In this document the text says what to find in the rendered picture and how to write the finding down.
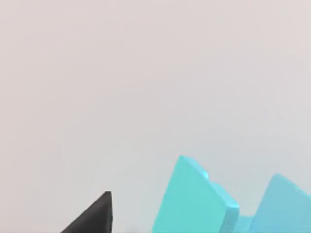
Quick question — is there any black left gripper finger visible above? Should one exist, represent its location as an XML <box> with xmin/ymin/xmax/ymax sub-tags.
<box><xmin>60</xmin><ymin>190</ymin><xmax>114</xmax><ymax>233</ymax></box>

